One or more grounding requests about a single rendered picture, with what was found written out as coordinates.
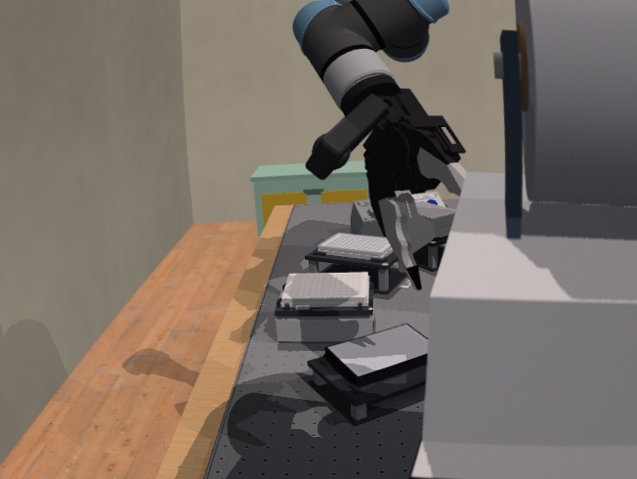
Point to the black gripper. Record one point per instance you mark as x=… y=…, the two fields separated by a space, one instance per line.
x=405 y=158

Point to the grey button panel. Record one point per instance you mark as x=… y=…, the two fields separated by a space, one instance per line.
x=363 y=220

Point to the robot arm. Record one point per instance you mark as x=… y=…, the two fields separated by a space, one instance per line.
x=341 y=44

